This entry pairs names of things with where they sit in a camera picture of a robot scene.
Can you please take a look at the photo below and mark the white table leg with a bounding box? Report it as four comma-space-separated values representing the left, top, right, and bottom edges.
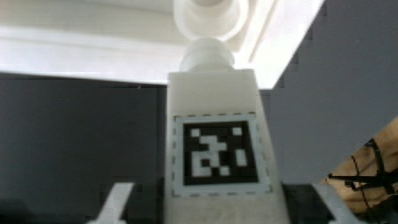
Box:
164, 38, 290, 224

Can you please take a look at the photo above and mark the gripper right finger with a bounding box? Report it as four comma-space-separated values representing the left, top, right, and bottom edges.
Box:
314, 184, 363, 224

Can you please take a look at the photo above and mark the white square table top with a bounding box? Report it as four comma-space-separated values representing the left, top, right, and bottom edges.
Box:
0, 0, 326, 89

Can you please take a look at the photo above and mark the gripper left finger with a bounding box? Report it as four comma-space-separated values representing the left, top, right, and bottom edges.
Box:
88, 182, 136, 224

